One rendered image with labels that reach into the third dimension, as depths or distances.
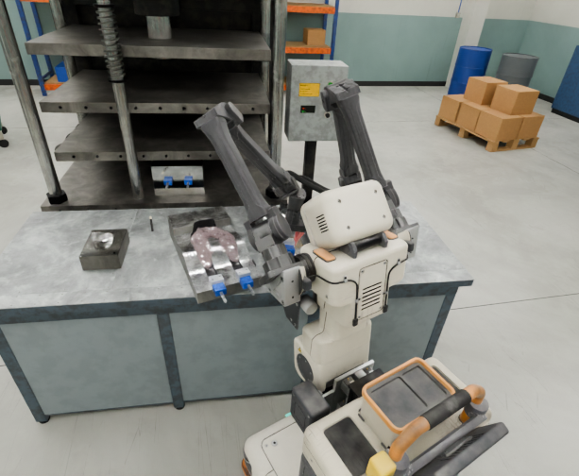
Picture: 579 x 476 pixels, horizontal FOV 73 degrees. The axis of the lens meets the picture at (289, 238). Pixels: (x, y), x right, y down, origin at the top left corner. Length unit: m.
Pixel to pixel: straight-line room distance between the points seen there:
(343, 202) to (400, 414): 0.58
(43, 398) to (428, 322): 1.81
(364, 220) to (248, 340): 0.97
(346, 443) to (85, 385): 1.30
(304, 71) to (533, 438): 2.17
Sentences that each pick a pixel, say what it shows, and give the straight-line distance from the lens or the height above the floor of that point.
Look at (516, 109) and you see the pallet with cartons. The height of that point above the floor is 0.53.
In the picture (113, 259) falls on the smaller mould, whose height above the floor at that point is 0.85.
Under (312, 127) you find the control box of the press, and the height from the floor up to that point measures 1.15.
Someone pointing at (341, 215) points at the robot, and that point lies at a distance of 1.02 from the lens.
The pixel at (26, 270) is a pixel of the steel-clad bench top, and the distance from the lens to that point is 1.92.
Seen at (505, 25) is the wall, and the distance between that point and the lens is 10.16.
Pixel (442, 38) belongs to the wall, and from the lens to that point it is 9.41.
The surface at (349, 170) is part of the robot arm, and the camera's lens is 1.54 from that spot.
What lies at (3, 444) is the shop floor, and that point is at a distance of 2.42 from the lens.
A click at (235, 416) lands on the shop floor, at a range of 2.18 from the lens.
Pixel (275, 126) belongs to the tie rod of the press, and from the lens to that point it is 2.10.
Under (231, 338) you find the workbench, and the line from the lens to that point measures 1.83.
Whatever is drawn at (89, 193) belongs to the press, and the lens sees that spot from 2.46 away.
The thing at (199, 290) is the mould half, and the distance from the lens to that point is 1.52.
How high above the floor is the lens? 1.85
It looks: 34 degrees down
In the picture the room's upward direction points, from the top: 3 degrees clockwise
